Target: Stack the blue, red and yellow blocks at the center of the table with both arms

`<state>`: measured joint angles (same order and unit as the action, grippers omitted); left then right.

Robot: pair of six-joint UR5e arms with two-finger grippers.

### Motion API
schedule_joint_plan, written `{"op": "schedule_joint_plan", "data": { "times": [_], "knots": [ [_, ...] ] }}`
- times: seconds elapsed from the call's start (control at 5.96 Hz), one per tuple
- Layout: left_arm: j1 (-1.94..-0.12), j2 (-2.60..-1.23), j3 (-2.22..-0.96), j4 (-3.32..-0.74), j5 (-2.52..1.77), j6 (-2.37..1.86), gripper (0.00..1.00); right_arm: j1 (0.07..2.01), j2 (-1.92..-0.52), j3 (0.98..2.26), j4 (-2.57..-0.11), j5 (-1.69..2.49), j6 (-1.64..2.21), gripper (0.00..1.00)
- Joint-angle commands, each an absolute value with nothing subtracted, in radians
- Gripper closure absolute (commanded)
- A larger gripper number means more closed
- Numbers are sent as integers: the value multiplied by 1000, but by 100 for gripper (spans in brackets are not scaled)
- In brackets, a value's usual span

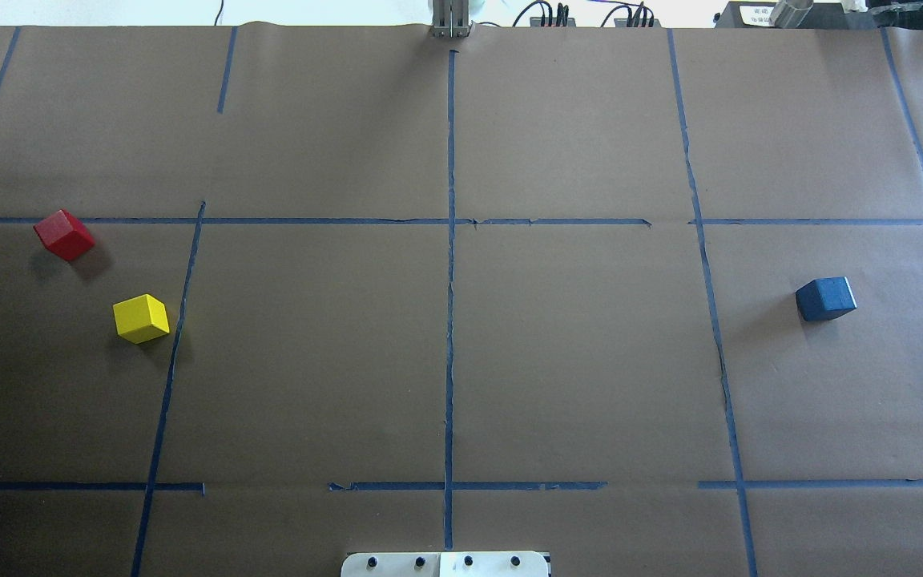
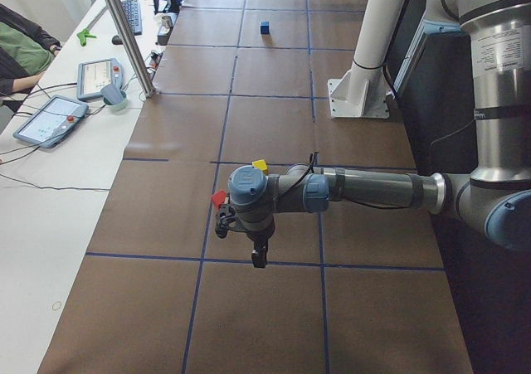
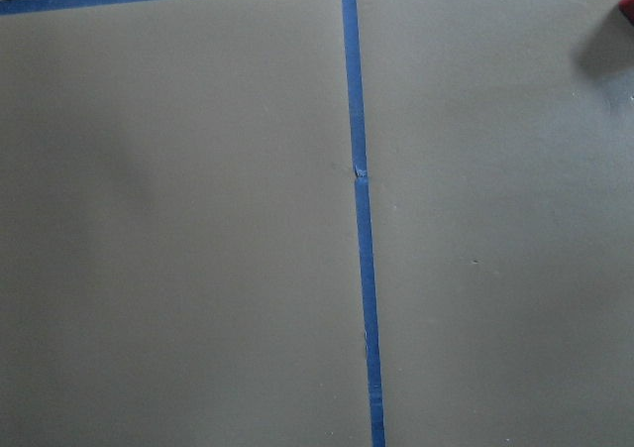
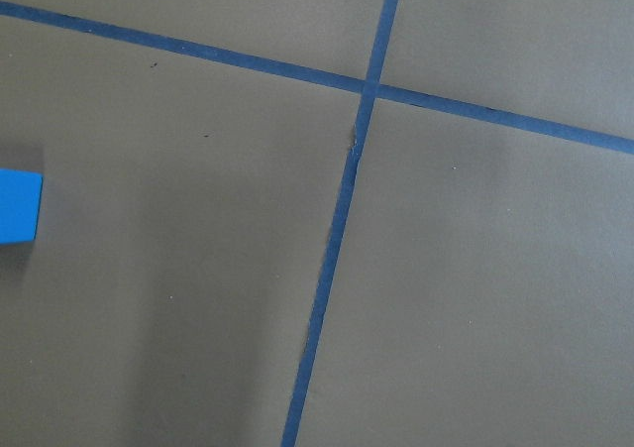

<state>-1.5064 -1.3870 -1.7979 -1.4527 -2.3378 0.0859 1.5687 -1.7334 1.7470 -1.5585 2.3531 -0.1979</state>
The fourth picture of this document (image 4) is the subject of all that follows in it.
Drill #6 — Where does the blue wooden block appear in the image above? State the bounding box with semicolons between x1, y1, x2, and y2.
0;168;43;245

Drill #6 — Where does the blue tape line lengthwise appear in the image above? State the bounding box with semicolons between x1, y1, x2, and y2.
280;0;406;447

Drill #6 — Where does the blue tape line crosswise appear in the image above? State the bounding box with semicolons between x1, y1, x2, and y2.
0;0;634;156

